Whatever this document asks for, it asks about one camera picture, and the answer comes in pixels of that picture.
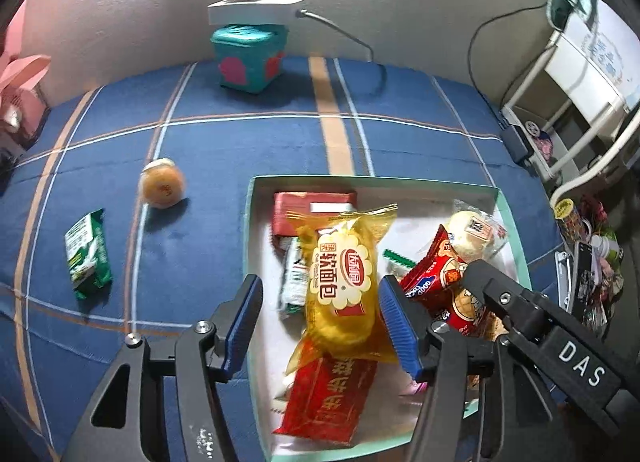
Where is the green white snack packet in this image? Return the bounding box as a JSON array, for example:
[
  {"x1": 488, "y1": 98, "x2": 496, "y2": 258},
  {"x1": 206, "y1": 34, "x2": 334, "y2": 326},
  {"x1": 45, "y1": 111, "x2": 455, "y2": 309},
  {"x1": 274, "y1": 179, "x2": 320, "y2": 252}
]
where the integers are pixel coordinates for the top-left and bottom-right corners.
[{"x1": 64, "y1": 209, "x2": 112, "y2": 300}]

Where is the wrapped round pale bun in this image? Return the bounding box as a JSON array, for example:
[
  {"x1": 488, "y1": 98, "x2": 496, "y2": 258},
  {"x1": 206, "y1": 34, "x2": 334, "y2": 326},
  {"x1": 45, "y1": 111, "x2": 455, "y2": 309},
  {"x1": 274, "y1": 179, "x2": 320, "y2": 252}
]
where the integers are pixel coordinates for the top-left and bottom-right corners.
[{"x1": 445, "y1": 199, "x2": 508, "y2": 263}]

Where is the bright red packet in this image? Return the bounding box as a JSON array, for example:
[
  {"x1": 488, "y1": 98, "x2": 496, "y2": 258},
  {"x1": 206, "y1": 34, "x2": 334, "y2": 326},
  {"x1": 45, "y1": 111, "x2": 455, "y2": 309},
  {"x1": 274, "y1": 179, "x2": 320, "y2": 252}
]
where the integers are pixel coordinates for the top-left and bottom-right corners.
[{"x1": 272, "y1": 354, "x2": 378, "y2": 445}]

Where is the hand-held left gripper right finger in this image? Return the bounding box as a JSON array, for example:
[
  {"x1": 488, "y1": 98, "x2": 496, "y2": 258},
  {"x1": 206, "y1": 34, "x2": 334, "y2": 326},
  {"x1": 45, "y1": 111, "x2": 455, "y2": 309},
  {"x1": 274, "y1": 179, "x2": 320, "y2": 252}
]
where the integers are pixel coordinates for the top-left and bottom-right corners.
[{"x1": 377, "y1": 276, "x2": 556, "y2": 462}]

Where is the pile of assorted clutter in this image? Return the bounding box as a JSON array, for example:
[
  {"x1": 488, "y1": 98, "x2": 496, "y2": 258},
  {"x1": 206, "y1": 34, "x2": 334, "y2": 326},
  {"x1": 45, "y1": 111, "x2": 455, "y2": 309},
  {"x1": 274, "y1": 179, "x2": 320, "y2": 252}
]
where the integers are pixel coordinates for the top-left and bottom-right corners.
[{"x1": 555, "y1": 195, "x2": 626, "y2": 328}]

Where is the yellow bread packet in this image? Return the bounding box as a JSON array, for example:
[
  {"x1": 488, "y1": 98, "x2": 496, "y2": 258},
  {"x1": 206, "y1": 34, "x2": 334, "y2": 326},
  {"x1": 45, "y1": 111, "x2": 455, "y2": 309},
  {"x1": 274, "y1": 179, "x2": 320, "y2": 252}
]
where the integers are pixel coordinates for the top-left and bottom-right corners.
[{"x1": 285, "y1": 205, "x2": 401, "y2": 377}]

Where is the grey power cable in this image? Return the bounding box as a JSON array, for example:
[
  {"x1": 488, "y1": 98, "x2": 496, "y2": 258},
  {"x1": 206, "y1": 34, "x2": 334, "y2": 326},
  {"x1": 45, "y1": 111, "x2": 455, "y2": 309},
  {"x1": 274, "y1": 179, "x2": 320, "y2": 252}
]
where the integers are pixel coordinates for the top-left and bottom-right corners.
[{"x1": 297, "y1": 7, "x2": 388, "y2": 93}]

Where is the white power strip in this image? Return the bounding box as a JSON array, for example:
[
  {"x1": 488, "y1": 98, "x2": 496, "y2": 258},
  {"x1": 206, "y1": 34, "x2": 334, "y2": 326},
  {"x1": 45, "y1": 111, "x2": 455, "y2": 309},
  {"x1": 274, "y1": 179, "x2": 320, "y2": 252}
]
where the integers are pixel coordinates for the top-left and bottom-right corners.
[{"x1": 207, "y1": 0, "x2": 305, "y2": 26}]

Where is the teal box with pink hearts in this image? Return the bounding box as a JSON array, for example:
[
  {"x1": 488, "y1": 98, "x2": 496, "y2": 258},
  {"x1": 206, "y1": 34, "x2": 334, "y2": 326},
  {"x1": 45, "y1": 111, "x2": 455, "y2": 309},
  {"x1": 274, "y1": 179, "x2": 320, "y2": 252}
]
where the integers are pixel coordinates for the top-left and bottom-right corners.
[{"x1": 210, "y1": 22, "x2": 287, "y2": 94}]

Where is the black power adapter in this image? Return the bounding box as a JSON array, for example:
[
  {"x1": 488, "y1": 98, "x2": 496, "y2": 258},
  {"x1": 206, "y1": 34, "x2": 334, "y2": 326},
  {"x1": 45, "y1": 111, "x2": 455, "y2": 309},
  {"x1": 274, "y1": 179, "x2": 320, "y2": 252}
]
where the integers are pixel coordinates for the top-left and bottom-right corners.
[{"x1": 500, "y1": 126, "x2": 533, "y2": 163}]

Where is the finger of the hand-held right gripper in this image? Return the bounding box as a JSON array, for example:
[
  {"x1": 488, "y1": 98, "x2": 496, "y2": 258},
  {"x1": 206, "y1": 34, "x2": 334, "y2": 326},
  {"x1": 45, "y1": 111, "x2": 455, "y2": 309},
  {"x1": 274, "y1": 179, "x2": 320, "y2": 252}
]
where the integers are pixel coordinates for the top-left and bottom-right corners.
[{"x1": 461, "y1": 259, "x2": 557, "y2": 344}]

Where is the green serrated packet edge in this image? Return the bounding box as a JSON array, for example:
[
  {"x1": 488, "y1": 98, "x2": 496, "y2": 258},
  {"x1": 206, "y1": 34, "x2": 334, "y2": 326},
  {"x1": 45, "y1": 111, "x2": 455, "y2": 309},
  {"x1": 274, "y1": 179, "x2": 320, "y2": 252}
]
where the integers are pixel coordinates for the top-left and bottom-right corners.
[{"x1": 382, "y1": 248, "x2": 421, "y2": 273}]

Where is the teal rimmed white box tray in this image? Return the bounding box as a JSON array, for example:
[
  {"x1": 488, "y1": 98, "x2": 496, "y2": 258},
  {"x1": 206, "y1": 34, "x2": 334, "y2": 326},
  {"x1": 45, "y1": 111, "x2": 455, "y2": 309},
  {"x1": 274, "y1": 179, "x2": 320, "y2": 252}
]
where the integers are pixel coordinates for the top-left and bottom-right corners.
[{"x1": 242, "y1": 175, "x2": 533, "y2": 462}]

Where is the yellow snack cup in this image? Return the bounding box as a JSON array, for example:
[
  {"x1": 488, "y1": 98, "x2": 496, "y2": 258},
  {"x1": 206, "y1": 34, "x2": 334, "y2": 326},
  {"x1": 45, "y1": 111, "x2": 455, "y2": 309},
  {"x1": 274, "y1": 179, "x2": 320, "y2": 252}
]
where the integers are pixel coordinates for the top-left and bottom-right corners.
[{"x1": 554, "y1": 198, "x2": 583, "y2": 243}]

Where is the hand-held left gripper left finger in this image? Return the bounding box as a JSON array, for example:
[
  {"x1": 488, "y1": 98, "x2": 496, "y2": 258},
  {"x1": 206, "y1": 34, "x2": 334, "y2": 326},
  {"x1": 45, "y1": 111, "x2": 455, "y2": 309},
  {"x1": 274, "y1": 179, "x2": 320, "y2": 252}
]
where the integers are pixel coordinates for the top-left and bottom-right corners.
[{"x1": 60, "y1": 275, "x2": 264, "y2": 462}]

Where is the pink flower bouquet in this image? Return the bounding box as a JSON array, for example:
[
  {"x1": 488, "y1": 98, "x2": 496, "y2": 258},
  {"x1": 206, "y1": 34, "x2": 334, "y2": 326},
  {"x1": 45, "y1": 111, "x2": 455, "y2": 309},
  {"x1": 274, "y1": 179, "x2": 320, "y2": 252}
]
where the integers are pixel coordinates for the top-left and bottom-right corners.
[{"x1": 0, "y1": 7, "x2": 53, "y2": 148}]

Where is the black cable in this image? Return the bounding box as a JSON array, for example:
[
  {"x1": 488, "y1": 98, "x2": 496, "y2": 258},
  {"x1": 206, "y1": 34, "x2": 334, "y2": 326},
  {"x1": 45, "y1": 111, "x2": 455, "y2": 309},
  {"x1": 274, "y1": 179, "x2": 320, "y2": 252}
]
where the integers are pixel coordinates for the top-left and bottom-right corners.
[{"x1": 467, "y1": 3, "x2": 551, "y2": 110}]

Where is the dark red white-label packet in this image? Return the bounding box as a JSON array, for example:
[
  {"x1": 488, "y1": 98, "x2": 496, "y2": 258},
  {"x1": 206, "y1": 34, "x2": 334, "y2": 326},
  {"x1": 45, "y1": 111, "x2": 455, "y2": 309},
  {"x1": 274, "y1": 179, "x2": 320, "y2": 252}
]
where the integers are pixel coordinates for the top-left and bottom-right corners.
[{"x1": 270, "y1": 191, "x2": 358, "y2": 243}]

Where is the white rack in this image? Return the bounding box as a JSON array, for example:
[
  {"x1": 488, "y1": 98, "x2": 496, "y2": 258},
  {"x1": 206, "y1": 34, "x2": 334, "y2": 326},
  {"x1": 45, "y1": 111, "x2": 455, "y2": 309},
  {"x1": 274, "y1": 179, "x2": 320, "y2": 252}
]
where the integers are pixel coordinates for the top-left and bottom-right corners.
[{"x1": 500, "y1": 0, "x2": 640, "y2": 193}]

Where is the white green-edged chip packet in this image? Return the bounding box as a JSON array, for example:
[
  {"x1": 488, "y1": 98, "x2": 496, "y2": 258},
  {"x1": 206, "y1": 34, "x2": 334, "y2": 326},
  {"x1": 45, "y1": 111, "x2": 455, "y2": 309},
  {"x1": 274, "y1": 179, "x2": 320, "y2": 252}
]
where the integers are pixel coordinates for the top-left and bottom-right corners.
[{"x1": 277, "y1": 237, "x2": 313, "y2": 318}]

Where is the wrapped round orange bun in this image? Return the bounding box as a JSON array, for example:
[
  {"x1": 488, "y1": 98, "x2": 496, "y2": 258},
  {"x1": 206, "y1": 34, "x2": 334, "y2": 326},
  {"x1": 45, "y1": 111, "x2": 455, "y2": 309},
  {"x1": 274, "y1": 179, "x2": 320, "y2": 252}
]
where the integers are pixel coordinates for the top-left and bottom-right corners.
[{"x1": 140, "y1": 158, "x2": 187, "y2": 209}]

